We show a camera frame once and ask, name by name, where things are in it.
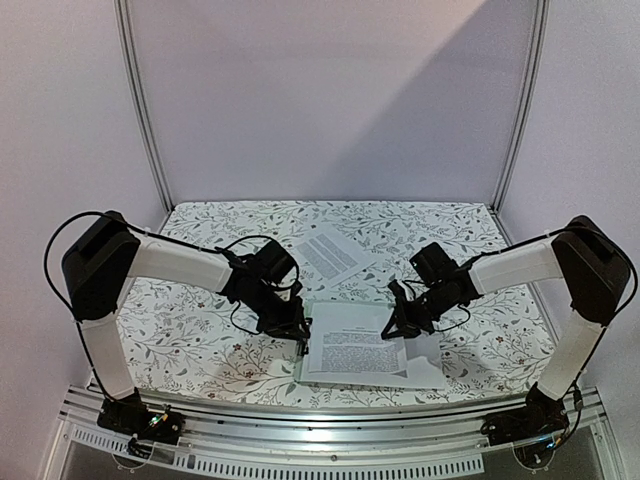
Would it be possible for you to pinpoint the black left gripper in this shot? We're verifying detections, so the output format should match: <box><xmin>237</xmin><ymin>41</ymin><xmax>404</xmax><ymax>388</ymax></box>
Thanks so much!
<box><xmin>247</xmin><ymin>282</ymin><xmax>309</xmax><ymax>341</ymax></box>

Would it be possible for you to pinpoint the printed text paper sheet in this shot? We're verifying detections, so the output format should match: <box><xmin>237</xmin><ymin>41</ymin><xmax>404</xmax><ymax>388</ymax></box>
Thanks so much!
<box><xmin>293</xmin><ymin>223</ymin><xmax>376</xmax><ymax>287</ymax></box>

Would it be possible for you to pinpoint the green clipboard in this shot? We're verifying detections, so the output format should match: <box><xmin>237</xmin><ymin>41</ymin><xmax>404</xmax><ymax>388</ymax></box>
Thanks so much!
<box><xmin>293</xmin><ymin>355</ymin><xmax>306</xmax><ymax>382</ymax></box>

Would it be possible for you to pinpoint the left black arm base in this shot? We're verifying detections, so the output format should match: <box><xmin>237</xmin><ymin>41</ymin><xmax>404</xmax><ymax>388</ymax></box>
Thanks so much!
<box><xmin>97</xmin><ymin>389</ymin><xmax>185</xmax><ymax>445</ymax></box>

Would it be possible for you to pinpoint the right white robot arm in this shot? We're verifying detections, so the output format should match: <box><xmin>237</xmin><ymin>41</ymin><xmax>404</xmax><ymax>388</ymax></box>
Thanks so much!
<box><xmin>381</xmin><ymin>215</ymin><xmax>639</xmax><ymax>436</ymax></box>

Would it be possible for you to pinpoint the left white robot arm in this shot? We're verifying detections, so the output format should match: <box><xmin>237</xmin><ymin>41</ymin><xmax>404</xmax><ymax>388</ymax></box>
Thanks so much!
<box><xmin>53</xmin><ymin>211</ymin><xmax>310</xmax><ymax>434</ymax></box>

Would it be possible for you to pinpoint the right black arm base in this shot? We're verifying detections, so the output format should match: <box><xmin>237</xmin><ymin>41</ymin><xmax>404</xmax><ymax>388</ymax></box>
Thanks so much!
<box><xmin>480</xmin><ymin>381</ymin><xmax>583</xmax><ymax>449</ymax></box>

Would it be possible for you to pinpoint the floral patterned table mat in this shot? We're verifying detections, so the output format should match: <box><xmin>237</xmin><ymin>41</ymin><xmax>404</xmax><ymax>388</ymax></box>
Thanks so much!
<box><xmin>118</xmin><ymin>201</ymin><xmax>555</xmax><ymax>409</ymax></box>

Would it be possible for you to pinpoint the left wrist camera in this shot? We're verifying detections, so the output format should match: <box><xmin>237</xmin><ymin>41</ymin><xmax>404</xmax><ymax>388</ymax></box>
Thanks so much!
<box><xmin>249</xmin><ymin>240</ymin><xmax>299</xmax><ymax>287</ymax></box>

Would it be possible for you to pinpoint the perforated white cable tray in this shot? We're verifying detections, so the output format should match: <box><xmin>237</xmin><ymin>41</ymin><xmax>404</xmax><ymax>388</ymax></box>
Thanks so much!
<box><xmin>69</xmin><ymin>424</ymin><xmax>485</xmax><ymax>476</ymax></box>

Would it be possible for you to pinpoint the front aluminium rail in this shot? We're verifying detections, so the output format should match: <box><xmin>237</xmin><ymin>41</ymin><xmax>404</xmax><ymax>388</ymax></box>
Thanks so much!
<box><xmin>58</xmin><ymin>384</ymin><xmax>607</xmax><ymax>454</ymax></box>

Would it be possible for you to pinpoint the right aluminium corner post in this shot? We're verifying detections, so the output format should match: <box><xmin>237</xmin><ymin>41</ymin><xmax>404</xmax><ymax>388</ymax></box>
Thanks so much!
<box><xmin>489</xmin><ymin>0</ymin><xmax>550</xmax><ymax>215</ymax></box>

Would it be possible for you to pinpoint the aluminium corner post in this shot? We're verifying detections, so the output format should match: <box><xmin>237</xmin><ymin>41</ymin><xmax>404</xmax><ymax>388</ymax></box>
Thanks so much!
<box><xmin>114</xmin><ymin>0</ymin><xmax>175</xmax><ymax>213</ymax></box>
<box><xmin>489</xmin><ymin>0</ymin><xmax>550</xmax><ymax>215</ymax></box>

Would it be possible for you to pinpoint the left aluminium corner post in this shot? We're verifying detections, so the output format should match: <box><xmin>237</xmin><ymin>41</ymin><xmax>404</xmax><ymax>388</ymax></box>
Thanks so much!
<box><xmin>114</xmin><ymin>0</ymin><xmax>175</xmax><ymax>213</ymax></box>

